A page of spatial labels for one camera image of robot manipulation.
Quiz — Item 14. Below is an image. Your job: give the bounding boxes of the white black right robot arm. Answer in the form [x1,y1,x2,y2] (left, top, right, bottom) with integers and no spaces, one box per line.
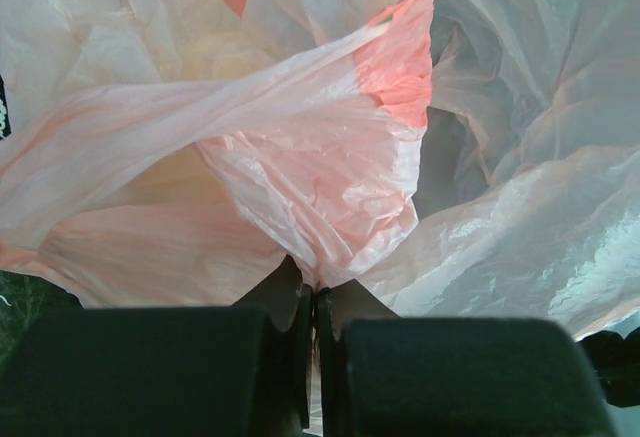
[580,328,640,408]

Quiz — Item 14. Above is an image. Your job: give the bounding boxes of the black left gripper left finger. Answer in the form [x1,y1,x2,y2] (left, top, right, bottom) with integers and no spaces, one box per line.
[1,257,312,436]

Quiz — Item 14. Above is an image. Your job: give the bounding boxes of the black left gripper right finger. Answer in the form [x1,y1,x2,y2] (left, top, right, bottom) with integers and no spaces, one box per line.
[315,281,615,436]

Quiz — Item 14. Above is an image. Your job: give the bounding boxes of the pink plastic bag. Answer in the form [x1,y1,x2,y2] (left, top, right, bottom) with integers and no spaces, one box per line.
[1,0,639,337]

